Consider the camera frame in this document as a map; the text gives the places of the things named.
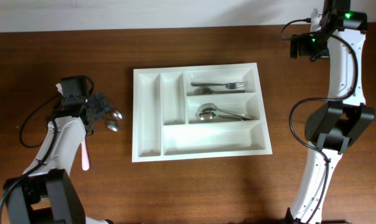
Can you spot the white cutlery tray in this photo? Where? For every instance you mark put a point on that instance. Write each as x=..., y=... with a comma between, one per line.
x=164, y=106

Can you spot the small teaspoon lower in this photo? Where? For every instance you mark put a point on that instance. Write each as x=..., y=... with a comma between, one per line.
x=112, y=125

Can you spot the large metal spoon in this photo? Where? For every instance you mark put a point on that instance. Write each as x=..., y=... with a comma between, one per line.
x=212, y=107
x=210, y=115

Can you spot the metal fork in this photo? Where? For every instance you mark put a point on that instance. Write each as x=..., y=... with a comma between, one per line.
x=209, y=91
x=230, y=86

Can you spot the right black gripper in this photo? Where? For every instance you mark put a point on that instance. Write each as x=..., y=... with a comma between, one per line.
x=304, y=48

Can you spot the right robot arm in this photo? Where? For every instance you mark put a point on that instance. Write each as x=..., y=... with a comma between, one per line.
x=337, y=34

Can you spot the small teaspoon upper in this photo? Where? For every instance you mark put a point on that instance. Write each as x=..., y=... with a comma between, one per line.
x=116, y=115

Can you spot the white plastic knife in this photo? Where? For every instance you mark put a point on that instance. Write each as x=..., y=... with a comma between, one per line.
x=84, y=156

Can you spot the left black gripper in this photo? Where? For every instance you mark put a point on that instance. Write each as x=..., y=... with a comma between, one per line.
x=100, y=105

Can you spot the small teaspoon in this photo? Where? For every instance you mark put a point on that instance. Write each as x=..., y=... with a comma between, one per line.
x=116, y=115
x=112, y=125

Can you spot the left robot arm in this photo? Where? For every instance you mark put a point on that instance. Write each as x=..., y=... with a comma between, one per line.
x=44, y=192

